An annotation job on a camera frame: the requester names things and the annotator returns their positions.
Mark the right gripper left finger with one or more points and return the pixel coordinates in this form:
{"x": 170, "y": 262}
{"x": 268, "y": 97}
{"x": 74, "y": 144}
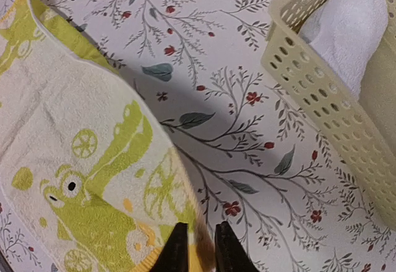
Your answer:
{"x": 174, "y": 256}

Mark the light blue towel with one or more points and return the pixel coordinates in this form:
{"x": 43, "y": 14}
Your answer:
{"x": 345, "y": 34}

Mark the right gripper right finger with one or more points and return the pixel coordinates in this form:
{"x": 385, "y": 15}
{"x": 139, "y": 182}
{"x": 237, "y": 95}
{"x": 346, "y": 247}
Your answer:
{"x": 229, "y": 253}

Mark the cream green patterned towel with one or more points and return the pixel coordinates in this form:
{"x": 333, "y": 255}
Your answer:
{"x": 84, "y": 163}

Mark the green plastic basket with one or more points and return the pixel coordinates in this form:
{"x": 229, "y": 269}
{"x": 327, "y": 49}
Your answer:
{"x": 362, "y": 130}

